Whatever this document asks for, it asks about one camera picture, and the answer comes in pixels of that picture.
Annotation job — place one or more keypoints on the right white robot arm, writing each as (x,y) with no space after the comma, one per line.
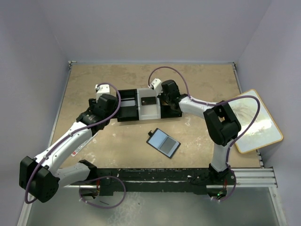
(221,122)

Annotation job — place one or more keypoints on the clear plastic card sleeve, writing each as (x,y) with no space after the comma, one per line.
(74,153)

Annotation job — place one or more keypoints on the black credit card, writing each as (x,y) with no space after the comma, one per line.
(148,101)

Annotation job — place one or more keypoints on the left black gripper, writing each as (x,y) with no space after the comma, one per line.
(113,103)

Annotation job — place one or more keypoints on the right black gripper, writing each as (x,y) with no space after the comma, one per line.
(165,93)

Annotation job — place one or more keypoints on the black and white organizer tray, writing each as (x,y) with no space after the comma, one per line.
(131,108)

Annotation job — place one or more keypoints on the black leather card holder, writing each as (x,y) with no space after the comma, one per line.
(163,143)

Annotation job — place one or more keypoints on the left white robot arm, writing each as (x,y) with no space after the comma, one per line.
(42,175)

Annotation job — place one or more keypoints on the white board with wood rim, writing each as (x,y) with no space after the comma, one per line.
(263,132)

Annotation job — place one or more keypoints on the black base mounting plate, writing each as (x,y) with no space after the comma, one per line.
(166,180)

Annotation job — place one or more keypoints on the aluminium frame rail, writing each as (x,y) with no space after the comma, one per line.
(164,197)

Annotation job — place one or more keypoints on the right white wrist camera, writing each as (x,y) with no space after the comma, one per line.
(156,85)

